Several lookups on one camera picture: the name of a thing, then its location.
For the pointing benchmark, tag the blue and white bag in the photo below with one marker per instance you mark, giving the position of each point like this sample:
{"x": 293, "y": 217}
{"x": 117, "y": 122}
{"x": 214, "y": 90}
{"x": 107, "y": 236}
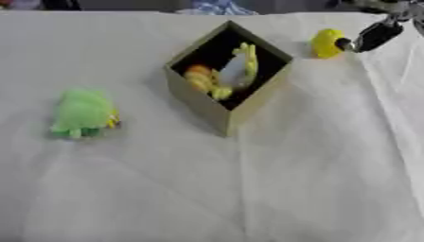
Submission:
{"x": 219, "y": 7}

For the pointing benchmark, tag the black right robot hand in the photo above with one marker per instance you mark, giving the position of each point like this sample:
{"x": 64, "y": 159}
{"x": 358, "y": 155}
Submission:
{"x": 375, "y": 35}

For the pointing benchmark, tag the tan cardboard box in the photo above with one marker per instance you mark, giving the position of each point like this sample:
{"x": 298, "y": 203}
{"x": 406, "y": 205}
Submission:
{"x": 232, "y": 104}

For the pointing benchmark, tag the yellow toy fruit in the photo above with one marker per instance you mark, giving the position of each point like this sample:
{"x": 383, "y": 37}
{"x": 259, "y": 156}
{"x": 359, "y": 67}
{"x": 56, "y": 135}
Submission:
{"x": 327, "y": 42}

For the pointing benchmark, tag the orange striped soft toy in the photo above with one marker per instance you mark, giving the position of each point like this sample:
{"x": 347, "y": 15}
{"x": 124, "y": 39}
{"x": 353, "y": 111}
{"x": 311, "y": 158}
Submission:
{"x": 200, "y": 77}

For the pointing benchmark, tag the green soft toy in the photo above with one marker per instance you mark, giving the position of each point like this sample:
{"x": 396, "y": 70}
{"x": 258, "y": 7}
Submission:
{"x": 83, "y": 112}

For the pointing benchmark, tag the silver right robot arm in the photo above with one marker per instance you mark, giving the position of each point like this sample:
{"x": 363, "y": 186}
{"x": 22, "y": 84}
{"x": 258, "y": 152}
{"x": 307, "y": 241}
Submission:
{"x": 398, "y": 8}

